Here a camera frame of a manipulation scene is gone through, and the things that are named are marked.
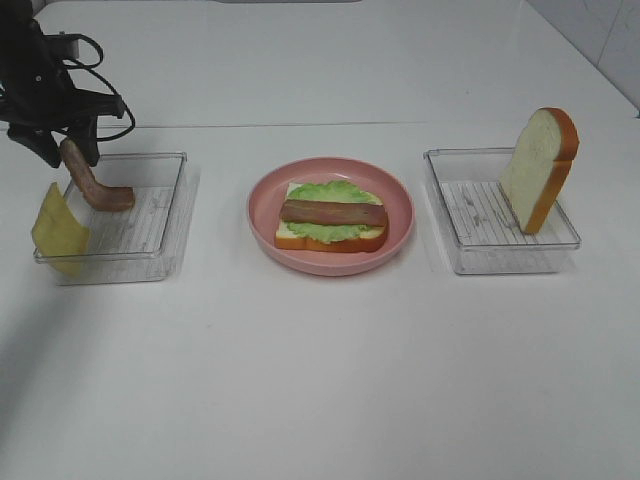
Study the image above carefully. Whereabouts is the clear left ingredient container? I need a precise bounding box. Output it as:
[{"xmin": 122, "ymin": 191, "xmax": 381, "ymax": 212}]
[{"xmin": 33, "ymin": 152, "xmax": 199, "ymax": 285}]

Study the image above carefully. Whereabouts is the yellow cheese slice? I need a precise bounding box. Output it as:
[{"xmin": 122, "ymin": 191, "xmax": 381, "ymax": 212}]
[{"xmin": 31, "ymin": 182, "xmax": 91, "ymax": 277}]

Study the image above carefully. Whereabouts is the pink round plate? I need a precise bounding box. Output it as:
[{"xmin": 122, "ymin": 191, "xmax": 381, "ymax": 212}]
[{"xmin": 247, "ymin": 157, "xmax": 415, "ymax": 277}]

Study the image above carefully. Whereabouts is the clear right bread container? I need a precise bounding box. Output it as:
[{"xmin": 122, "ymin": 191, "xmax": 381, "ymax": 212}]
[{"xmin": 423, "ymin": 147, "xmax": 581, "ymax": 275}]

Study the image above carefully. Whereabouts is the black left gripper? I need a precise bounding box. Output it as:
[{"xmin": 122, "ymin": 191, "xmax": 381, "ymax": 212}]
[{"xmin": 1, "ymin": 1, "xmax": 125, "ymax": 168}]

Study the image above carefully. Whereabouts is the green lettuce leaf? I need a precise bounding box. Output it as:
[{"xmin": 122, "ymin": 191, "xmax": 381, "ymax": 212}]
[{"xmin": 276, "ymin": 180, "xmax": 385, "ymax": 245}]

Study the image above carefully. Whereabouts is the bread slice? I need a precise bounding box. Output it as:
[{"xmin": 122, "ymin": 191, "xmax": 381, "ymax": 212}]
[
  {"xmin": 499, "ymin": 107, "xmax": 579, "ymax": 234},
  {"xmin": 274, "ymin": 181, "xmax": 390, "ymax": 253}
]

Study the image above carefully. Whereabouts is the bacon strip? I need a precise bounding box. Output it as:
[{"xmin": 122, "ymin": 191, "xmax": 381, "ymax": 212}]
[
  {"xmin": 59, "ymin": 138, "xmax": 135, "ymax": 212},
  {"xmin": 280, "ymin": 199, "xmax": 388, "ymax": 227}
]

